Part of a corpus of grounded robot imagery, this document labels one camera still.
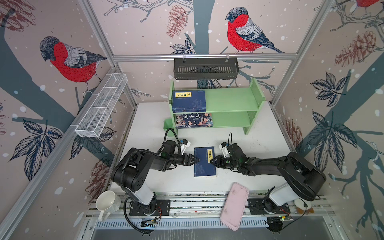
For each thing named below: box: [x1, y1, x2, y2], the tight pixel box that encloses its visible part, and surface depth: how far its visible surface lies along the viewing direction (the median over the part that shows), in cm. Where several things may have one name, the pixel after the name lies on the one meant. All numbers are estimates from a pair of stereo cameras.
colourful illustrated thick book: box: [175, 112, 213, 129], surface depth 94 cm
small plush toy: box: [294, 198, 314, 215], surface depth 73 cm
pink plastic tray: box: [220, 182, 250, 231], surface depth 73 cm
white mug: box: [95, 190, 122, 222], surface depth 70 cm
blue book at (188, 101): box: [172, 90, 207, 113], surface depth 82 cm
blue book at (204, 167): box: [194, 146, 216, 177], surface depth 89 cm
